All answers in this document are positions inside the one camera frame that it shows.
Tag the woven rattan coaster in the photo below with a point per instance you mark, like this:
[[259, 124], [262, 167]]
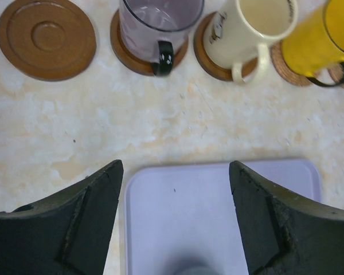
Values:
[[336, 72]]

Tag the grey green mug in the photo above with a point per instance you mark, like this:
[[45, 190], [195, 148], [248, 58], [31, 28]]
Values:
[[187, 264]]

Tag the cream mug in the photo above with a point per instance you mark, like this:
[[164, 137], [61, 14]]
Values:
[[273, 20]]

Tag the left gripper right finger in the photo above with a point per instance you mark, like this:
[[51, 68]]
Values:
[[283, 232]]

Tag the lavender plastic tray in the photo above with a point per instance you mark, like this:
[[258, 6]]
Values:
[[187, 209]]

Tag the purple glass cup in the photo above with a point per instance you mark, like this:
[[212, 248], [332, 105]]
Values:
[[153, 31]]

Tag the yellow mug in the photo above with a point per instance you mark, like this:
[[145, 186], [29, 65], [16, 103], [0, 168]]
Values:
[[317, 43]]

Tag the dark wooden coaster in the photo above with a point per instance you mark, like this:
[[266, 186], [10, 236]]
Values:
[[135, 64], [47, 40], [206, 63]]

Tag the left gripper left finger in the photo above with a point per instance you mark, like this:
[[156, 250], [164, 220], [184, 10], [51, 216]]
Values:
[[68, 232]]

